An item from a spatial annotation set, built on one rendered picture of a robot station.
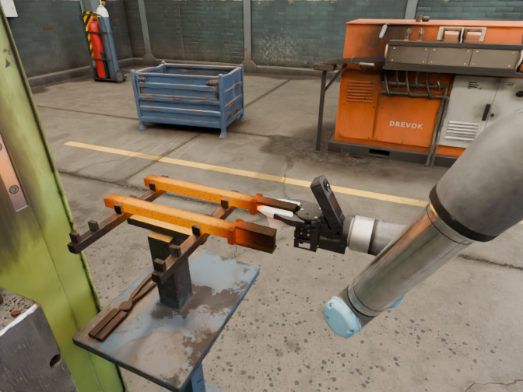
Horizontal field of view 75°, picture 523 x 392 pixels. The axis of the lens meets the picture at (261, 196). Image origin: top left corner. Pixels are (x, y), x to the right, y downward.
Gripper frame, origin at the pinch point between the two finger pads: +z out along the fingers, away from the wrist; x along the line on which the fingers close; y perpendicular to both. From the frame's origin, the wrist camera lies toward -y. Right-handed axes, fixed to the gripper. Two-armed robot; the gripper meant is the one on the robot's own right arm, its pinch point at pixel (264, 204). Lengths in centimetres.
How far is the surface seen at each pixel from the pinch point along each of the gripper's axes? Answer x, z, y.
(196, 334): -19.7, 8.6, 26.4
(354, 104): 294, 24, 49
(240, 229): -13.2, -0.4, -1.6
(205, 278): -2.7, 16.7, 26.4
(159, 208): -12.1, 20.0, -0.8
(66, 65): 475, 647, 74
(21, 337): -42, 30, 12
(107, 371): -16, 51, 70
